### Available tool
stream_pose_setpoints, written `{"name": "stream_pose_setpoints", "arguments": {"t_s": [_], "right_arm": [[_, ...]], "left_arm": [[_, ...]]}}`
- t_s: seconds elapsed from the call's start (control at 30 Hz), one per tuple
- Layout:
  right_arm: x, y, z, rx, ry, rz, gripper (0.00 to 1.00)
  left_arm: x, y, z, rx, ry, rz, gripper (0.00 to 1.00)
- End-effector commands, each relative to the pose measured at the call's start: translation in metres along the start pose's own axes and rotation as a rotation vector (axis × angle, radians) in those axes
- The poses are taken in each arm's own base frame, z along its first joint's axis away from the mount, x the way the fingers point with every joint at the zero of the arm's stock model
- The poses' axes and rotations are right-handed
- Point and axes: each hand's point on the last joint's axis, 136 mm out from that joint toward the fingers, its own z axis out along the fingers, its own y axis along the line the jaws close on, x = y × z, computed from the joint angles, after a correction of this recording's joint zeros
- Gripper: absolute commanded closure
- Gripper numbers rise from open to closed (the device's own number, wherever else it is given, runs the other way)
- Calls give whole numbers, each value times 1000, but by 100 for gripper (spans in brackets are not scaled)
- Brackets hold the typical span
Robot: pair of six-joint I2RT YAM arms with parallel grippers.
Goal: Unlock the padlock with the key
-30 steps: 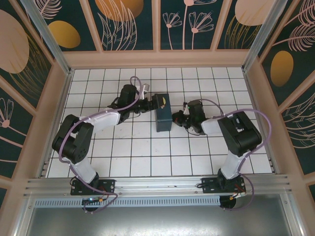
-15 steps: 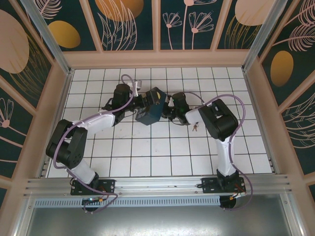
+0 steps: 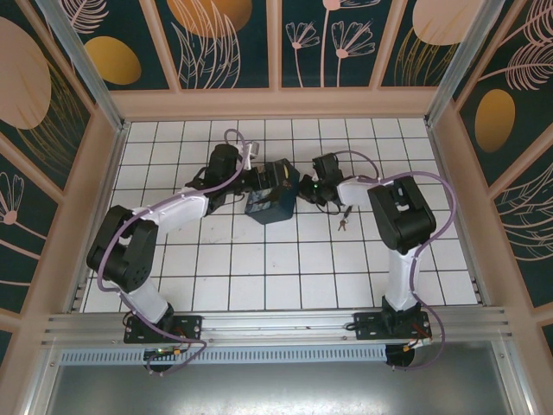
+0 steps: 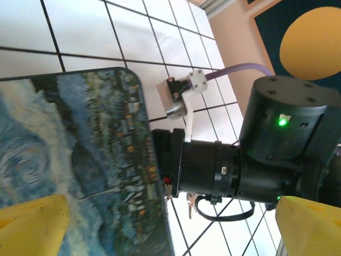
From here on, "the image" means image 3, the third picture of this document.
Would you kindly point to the teal starry night tin box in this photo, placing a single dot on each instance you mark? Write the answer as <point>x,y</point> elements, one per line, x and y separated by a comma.
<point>281,208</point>

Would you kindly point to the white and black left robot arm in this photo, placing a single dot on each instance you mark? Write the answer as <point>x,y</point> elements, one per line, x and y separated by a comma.
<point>173,212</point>

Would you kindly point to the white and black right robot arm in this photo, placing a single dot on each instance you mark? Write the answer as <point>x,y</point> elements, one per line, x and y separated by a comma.
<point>402,276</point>

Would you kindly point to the grey metal sheet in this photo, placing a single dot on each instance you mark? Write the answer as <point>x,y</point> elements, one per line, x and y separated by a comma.
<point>276,389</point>

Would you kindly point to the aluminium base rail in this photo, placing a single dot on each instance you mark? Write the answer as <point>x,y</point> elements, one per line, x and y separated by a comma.
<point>276,322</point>

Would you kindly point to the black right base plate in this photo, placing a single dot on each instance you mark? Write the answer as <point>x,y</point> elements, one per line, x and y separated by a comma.
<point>365,324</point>

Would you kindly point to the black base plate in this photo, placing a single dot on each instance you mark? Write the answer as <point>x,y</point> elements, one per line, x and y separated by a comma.
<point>190,326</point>
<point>365,324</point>

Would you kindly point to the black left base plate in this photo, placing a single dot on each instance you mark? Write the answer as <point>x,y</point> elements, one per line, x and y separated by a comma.
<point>190,326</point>

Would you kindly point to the aluminium frame post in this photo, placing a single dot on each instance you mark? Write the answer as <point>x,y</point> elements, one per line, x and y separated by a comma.
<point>85,65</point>
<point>464,65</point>

